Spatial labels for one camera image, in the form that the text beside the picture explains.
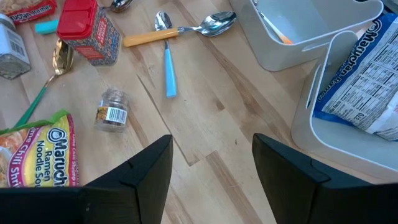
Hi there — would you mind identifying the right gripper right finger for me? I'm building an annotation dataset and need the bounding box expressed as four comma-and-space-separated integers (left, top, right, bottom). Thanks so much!
252, 133, 398, 224

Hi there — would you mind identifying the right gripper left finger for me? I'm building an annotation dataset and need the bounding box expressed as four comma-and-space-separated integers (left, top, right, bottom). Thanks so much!
0, 134, 174, 224

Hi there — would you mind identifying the clear plastic container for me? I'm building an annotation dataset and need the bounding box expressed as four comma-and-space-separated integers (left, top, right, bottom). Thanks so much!
290, 30, 398, 183

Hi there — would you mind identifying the lime chili shrimp ramen packet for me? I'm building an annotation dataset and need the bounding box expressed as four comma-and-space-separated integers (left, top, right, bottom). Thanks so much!
0, 109, 80, 189

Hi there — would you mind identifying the blue ramen packet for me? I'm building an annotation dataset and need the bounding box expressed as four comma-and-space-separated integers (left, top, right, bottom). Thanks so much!
312, 12, 398, 142

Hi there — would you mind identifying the white plastic bin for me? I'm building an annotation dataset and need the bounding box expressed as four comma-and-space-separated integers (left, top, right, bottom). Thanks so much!
228, 0, 385, 72

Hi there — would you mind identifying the silver spoon red-tipped handle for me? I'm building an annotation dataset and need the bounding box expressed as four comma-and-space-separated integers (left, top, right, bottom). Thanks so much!
253, 0, 294, 45

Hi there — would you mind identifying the red-lid patterned spice tin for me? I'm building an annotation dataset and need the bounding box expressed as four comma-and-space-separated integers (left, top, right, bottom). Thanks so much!
56, 0, 121, 67

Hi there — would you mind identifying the sesame seasoning blend jar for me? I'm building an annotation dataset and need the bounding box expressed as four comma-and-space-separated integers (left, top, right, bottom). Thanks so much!
0, 12, 32, 80

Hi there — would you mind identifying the red beef ramen packet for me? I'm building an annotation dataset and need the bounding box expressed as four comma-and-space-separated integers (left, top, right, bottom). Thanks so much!
0, 0, 58, 26

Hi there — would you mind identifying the silver spoon light-blue handle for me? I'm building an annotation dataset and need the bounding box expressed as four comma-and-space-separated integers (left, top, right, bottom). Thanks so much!
154, 11, 178, 99

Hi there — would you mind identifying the gold spoon green handle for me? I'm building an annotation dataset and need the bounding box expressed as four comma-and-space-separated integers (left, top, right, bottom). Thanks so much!
14, 39, 75, 128

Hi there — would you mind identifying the silver spoon orange handle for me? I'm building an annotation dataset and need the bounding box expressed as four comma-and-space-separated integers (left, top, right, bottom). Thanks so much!
123, 11, 238, 48

